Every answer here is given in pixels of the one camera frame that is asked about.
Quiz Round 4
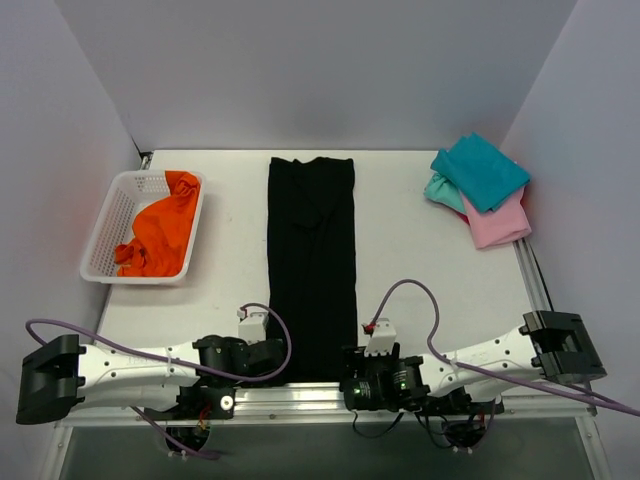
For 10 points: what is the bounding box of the black t shirt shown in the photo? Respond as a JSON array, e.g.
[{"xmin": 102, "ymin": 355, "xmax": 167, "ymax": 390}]
[{"xmin": 267, "ymin": 157, "xmax": 358, "ymax": 383}]

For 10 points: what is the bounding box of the orange t shirt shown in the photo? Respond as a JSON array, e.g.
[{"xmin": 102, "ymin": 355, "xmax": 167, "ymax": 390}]
[{"xmin": 114, "ymin": 171, "xmax": 201, "ymax": 277}]

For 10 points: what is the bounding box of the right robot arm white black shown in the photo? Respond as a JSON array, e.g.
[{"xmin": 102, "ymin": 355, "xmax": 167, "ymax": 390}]
[{"xmin": 339, "ymin": 311, "xmax": 606, "ymax": 416}]

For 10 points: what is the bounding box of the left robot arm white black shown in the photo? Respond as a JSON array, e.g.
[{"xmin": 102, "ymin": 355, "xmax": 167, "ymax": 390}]
[{"xmin": 16, "ymin": 335, "xmax": 288, "ymax": 425}]

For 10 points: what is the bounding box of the mint green folded t shirt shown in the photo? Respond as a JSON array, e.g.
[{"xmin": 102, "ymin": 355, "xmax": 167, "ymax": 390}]
[{"xmin": 424, "ymin": 173, "xmax": 466, "ymax": 215}]

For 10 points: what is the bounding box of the pink folded t shirt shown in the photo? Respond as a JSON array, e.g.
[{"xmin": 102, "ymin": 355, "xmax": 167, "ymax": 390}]
[{"xmin": 461, "ymin": 188, "xmax": 531, "ymax": 250}]

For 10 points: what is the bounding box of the white plastic basket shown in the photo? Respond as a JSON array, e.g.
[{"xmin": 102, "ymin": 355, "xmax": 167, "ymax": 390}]
[{"xmin": 80, "ymin": 170, "xmax": 204, "ymax": 285}]

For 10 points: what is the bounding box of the teal folded t shirt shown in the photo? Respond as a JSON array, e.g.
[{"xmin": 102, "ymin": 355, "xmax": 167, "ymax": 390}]
[{"xmin": 431, "ymin": 133, "xmax": 531, "ymax": 213}]

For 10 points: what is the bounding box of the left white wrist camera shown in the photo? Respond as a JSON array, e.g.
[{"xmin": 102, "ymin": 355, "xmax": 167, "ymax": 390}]
[{"xmin": 237, "ymin": 309, "xmax": 269, "ymax": 345}]

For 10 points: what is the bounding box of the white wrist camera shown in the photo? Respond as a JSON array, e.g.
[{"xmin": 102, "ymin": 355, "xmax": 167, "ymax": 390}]
[
  {"xmin": 237, "ymin": 309, "xmax": 269, "ymax": 345},
  {"xmin": 363, "ymin": 318, "xmax": 397, "ymax": 357}
]

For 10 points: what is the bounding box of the black thin cable loop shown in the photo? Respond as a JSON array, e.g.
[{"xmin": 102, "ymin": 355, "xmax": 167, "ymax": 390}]
[{"xmin": 351, "ymin": 409, "xmax": 406, "ymax": 440}]

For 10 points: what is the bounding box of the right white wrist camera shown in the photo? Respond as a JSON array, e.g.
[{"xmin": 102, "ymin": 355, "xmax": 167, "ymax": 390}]
[{"xmin": 363, "ymin": 318, "xmax": 397, "ymax": 357}]

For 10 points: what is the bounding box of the aluminium rail frame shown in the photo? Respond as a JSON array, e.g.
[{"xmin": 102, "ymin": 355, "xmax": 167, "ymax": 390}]
[{"xmin": 40, "ymin": 240, "xmax": 611, "ymax": 479}]

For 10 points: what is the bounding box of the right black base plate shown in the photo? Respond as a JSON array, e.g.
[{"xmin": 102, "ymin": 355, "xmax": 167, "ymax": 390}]
[{"xmin": 417, "ymin": 388, "xmax": 505, "ymax": 417}]

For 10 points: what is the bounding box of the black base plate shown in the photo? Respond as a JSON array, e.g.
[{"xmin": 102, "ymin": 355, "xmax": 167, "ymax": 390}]
[
  {"xmin": 417, "ymin": 388, "xmax": 505, "ymax": 417},
  {"xmin": 143, "ymin": 387, "xmax": 235, "ymax": 421}
]

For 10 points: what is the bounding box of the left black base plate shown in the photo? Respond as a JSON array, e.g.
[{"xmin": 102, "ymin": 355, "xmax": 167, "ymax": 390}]
[{"xmin": 143, "ymin": 387, "xmax": 235, "ymax": 421}]

